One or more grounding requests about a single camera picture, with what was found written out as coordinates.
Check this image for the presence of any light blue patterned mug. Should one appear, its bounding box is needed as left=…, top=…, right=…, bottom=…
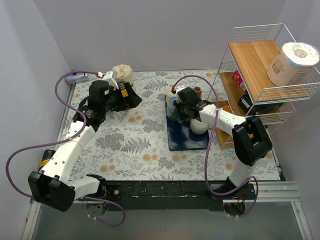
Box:
left=166, top=97, right=183, bottom=124

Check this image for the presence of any yellow mug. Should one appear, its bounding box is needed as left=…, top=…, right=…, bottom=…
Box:
left=121, top=89, right=129, bottom=98

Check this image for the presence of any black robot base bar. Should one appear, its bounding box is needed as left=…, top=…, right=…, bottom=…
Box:
left=77, top=179, right=258, bottom=212

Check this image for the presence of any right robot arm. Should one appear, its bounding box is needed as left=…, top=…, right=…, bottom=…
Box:
left=171, top=84, right=273, bottom=199

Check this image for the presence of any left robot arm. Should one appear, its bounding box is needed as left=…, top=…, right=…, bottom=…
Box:
left=28, top=80, right=128, bottom=212

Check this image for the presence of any brown mug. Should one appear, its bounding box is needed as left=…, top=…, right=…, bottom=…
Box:
left=193, top=86, right=202, bottom=99

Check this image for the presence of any cream upside-down mug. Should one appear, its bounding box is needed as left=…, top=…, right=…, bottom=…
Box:
left=165, top=88, right=176, bottom=101

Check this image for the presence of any white round mug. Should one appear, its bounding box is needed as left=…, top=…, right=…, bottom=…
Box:
left=190, top=119, right=209, bottom=135

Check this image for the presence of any dark blue tray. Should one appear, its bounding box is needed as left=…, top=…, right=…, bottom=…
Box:
left=166, top=99, right=211, bottom=152

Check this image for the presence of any orange yellow box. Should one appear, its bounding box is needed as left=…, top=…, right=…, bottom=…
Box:
left=222, top=105, right=232, bottom=113

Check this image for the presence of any plastic bottle in corner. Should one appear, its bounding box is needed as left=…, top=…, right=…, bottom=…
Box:
left=64, top=72, right=90, bottom=84

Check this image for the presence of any pink box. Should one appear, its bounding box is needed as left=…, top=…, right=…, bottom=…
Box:
left=232, top=70, right=247, bottom=92

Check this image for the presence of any black green package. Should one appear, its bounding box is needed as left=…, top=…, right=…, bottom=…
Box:
left=237, top=93, right=283, bottom=116

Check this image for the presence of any black can yellow label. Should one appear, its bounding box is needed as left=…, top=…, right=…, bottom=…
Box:
left=38, top=149, right=56, bottom=172

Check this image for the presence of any wrapped toilet paper roll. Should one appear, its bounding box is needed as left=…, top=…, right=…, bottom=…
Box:
left=266, top=42, right=320, bottom=87

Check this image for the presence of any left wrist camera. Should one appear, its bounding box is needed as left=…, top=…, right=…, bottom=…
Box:
left=102, top=70, right=119, bottom=89

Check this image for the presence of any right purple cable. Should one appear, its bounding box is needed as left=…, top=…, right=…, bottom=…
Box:
left=171, top=75, right=258, bottom=218

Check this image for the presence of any white wire shelf rack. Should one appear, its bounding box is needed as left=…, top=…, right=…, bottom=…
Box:
left=206, top=23, right=320, bottom=151

